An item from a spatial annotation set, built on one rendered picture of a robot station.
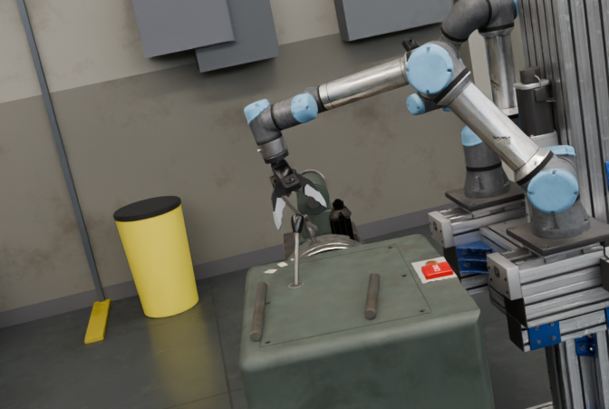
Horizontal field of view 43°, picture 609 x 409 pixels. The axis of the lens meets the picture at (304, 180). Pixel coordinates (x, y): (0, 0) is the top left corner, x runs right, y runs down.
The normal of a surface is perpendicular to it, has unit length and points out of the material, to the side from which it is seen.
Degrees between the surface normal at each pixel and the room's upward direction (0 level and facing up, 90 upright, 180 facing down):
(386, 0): 90
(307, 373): 90
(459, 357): 90
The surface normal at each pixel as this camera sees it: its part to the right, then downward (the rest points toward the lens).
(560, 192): -0.21, 0.37
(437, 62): -0.43, 0.21
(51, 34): 0.18, 0.19
